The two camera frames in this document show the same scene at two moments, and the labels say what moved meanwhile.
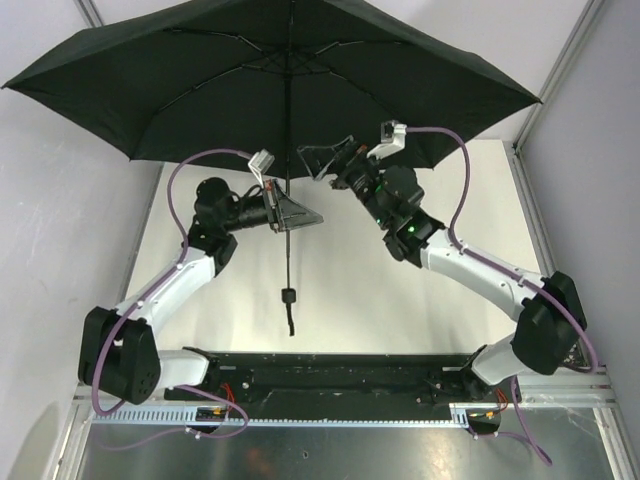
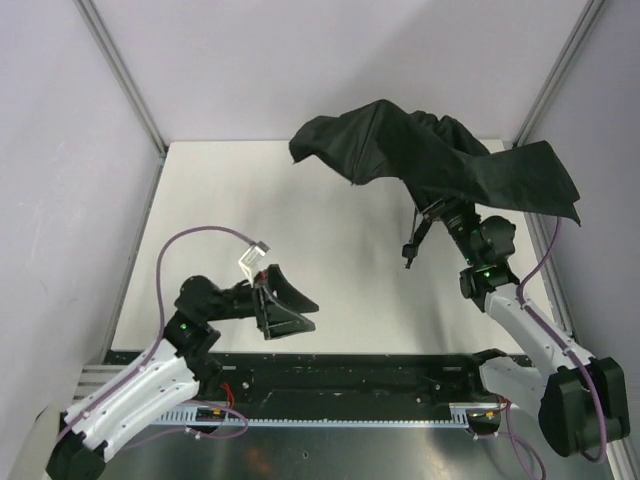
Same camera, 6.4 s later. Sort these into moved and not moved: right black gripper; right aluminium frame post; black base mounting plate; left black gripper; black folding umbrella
Moved: black folding umbrella; left black gripper; right black gripper
Not moved: right aluminium frame post; black base mounting plate
